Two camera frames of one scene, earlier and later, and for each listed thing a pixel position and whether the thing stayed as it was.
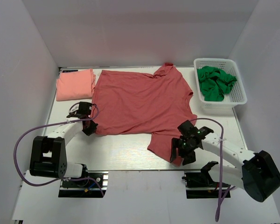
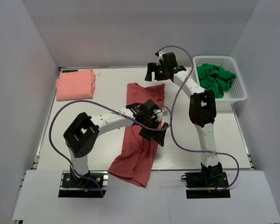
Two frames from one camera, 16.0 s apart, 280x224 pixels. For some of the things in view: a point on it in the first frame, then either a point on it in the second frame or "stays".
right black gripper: (189, 157) to (152, 66)
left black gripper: (92, 129) to (159, 136)
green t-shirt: (214, 82) stays
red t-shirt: (132, 103) to (135, 163)
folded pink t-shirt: (75, 85) stays
